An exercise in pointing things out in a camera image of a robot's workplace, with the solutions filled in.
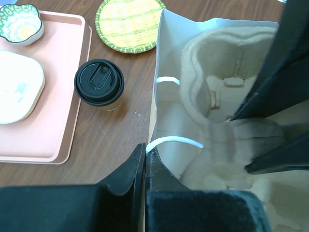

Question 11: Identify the cardboard cup carrier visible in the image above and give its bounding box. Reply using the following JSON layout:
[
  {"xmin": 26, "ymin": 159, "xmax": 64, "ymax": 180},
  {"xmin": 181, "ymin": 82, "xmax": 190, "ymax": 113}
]
[{"xmin": 180, "ymin": 27, "xmax": 309, "ymax": 232}]

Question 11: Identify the cream square plate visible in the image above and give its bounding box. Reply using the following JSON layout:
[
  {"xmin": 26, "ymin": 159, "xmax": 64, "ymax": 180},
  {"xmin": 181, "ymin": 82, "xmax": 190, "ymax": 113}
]
[{"xmin": 0, "ymin": 50, "xmax": 45, "ymax": 124}]

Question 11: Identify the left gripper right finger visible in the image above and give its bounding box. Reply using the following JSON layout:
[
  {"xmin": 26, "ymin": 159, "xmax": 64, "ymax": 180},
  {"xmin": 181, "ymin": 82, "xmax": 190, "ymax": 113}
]
[{"xmin": 145, "ymin": 149, "xmax": 272, "ymax": 232}]

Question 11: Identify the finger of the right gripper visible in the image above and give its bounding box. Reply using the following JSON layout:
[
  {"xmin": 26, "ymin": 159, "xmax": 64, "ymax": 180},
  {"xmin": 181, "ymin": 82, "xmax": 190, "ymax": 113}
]
[
  {"xmin": 231, "ymin": 0, "xmax": 309, "ymax": 120},
  {"xmin": 245, "ymin": 134, "xmax": 309, "ymax": 175}
]

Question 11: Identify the small floral bowl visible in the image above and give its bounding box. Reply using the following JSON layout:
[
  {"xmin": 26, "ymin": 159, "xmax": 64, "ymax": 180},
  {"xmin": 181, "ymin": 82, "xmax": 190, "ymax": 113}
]
[{"xmin": 0, "ymin": 4, "xmax": 44, "ymax": 46}]

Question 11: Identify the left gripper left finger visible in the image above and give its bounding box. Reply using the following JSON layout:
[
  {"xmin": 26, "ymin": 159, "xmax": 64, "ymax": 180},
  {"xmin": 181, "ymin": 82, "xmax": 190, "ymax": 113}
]
[{"xmin": 0, "ymin": 144, "xmax": 145, "ymax": 232}]

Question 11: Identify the brown paper coffee cup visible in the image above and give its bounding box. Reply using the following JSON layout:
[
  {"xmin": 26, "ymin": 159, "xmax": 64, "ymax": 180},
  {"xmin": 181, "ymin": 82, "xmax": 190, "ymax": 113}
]
[{"xmin": 102, "ymin": 98, "xmax": 123, "ymax": 111}]

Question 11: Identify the round woven yellow coaster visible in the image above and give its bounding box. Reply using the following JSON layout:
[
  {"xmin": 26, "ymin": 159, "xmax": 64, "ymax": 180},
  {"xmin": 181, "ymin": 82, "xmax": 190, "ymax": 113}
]
[{"xmin": 95, "ymin": 0, "xmax": 166, "ymax": 54}]

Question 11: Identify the brown paper bag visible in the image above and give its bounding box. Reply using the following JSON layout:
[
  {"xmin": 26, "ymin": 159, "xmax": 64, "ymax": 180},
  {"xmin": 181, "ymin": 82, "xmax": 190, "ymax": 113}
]
[{"xmin": 149, "ymin": 10, "xmax": 309, "ymax": 232}]

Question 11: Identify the black coffee cup lid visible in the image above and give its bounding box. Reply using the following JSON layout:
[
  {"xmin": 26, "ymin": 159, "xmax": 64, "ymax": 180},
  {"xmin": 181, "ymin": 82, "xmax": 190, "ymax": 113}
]
[{"xmin": 74, "ymin": 58, "xmax": 125, "ymax": 107}]

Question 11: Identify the pink serving tray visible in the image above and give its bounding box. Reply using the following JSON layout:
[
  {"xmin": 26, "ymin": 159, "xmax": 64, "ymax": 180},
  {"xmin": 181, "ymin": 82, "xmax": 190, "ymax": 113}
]
[{"xmin": 0, "ymin": 11, "xmax": 92, "ymax": 164}]

